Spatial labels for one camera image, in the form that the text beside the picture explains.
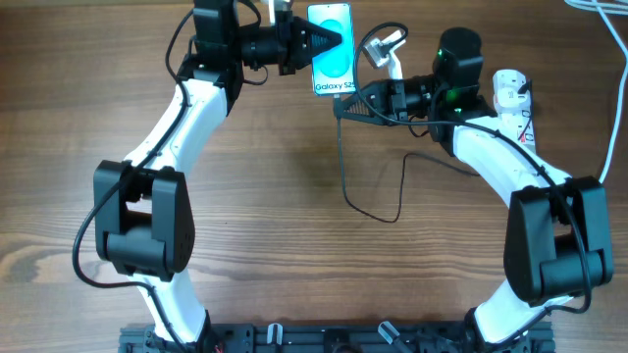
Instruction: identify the black USB charging cable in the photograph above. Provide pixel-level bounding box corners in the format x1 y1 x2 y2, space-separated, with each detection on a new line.
333 93 481 225

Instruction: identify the Galaxy smartphone with cyan screen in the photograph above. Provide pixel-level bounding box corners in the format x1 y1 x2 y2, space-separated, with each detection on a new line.
307 3 355 96

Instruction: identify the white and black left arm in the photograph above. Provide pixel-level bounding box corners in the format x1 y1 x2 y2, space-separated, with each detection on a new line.
82 0 342 352

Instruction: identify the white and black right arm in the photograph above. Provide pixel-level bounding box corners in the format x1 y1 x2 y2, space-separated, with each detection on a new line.
335 23 614 352

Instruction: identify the white charger plug adapter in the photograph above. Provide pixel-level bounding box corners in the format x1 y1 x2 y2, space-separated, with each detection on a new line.
494 83 531 113

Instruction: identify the white power strip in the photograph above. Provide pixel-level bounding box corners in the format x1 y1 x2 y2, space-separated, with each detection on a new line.
493 69 536 153

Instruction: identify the white power strip cable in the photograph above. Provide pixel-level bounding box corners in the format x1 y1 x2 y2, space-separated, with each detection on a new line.
563 0 628 185

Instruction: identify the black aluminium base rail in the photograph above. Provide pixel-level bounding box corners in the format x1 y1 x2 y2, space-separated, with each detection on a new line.
118 322 556 353

